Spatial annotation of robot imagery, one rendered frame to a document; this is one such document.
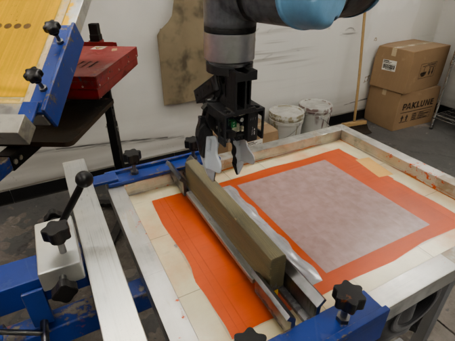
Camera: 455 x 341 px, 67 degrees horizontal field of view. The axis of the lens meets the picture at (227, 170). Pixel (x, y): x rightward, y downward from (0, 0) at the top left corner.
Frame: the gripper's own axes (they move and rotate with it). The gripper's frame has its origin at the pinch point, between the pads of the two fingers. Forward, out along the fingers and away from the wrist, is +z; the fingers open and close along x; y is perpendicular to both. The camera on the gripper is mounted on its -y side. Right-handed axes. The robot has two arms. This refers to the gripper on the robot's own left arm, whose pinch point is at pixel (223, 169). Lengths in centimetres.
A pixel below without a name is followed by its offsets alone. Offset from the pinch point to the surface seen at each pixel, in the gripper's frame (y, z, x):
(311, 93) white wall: -199, 73, 199
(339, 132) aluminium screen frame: -25, 14, 56
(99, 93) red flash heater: -86, 9, -9
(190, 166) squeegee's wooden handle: -14.6, 6.6, -0.8
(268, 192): -9.9, 16.9, 18.0
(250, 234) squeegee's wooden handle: 11.6, 6.4, -0.8
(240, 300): 15.2, 16.8, -4.6
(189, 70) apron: -195, 35, 72
